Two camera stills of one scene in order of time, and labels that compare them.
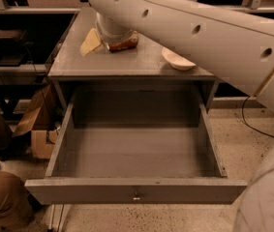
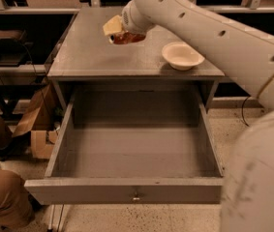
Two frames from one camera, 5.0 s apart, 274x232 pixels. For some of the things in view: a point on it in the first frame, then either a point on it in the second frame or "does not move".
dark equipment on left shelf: x=8 y=47 does not move
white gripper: x=118 y=38 → x=131 y=20
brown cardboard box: x=43 y=121 does not move
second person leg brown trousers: x=5 y=199 does not move
